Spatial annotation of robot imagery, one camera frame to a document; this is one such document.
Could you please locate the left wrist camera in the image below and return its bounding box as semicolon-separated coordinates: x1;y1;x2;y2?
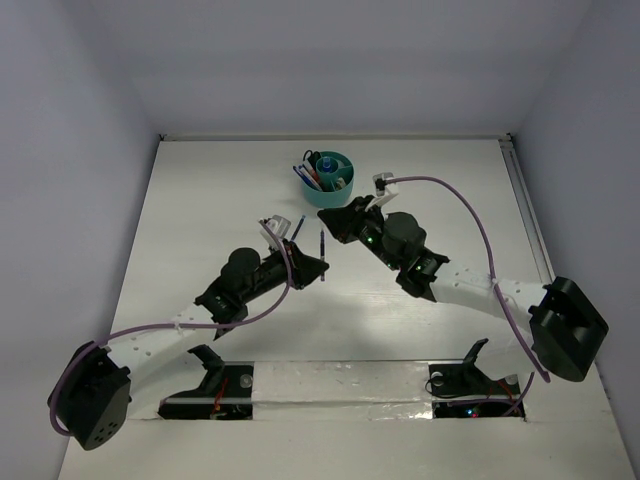
259;215;291;251

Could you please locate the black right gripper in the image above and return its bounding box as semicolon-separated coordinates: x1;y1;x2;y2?
319;194;401;271

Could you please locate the blue ballpoint pen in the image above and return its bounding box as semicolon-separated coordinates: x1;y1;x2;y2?
292;165;323;192

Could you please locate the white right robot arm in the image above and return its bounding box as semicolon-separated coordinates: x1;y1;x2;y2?
318;197;609;382

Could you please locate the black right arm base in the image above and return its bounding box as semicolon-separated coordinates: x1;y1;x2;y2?
425;339;526;420

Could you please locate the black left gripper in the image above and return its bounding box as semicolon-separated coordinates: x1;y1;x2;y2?
240;238;327;304

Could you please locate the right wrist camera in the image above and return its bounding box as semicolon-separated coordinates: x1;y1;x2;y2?
365;172;399;211

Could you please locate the purple dark gel pen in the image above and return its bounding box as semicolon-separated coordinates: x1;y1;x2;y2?
319;227;326;282

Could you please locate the blue gel pen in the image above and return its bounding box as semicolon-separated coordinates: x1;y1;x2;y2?
290;214;306;242

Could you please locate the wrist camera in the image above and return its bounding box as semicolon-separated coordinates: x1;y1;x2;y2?
365;172;399;211
259;215;291;251

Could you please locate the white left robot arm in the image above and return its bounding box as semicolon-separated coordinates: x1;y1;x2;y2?
47;241;329;451

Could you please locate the teal round desk organizer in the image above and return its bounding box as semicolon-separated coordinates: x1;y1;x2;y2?
301;151;355;209

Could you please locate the clear blue-capped marker pen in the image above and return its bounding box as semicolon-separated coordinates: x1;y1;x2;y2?
320;156;333;173

